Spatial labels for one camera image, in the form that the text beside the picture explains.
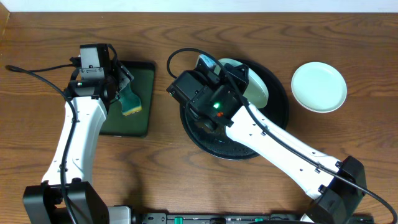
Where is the mint green plate with stain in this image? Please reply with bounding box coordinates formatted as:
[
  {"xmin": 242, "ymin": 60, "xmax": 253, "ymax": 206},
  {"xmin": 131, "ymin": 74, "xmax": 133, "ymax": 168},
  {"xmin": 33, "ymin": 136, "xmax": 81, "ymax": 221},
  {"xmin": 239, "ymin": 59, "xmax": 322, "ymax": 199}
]
[{"xmin": 219, "ymin": 58, "xmax": 269, "ymax": 109}]

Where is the green and yellow sponge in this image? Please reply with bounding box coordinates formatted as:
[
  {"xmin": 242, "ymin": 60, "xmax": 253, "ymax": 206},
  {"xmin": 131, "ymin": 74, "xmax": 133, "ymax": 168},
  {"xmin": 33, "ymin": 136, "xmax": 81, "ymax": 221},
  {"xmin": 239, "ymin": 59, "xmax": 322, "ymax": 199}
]
[{"xmin": 119, "ymin": 84, "xmax": 142, "ymax": 116}]

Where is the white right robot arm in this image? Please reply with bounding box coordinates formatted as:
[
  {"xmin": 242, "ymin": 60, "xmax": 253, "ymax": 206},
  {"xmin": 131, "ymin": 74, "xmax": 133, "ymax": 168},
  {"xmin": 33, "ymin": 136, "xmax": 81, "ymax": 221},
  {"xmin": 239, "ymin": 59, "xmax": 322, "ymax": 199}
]
[{"xmin": 192, "ymin": 58, "xmax": 366, "ymax": 223}]

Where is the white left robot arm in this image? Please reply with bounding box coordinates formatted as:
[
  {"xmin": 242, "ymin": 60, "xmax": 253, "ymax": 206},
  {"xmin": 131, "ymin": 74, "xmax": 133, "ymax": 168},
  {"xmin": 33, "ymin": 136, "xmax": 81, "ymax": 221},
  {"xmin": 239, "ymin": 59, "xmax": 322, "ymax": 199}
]
[{"xmin": 23, "ymin": 59, "xmax": 134, "ymax": 223}]

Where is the black rectangular tray with water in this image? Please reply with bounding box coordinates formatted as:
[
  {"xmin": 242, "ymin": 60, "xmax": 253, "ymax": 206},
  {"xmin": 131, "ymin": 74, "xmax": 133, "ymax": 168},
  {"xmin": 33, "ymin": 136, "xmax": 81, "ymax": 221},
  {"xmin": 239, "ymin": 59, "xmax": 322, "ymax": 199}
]
[{"xmin": 100, "ymin": 61, "xmax": 155, "ymax": 137}]

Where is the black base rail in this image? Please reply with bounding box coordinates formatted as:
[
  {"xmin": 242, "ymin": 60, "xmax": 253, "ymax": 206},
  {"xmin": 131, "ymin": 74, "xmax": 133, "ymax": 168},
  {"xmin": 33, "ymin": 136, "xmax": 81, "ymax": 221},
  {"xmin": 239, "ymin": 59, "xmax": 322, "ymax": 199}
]
[{"xmin": 141, "ymin": 212, "xmax": 376, "ymax": 224}]

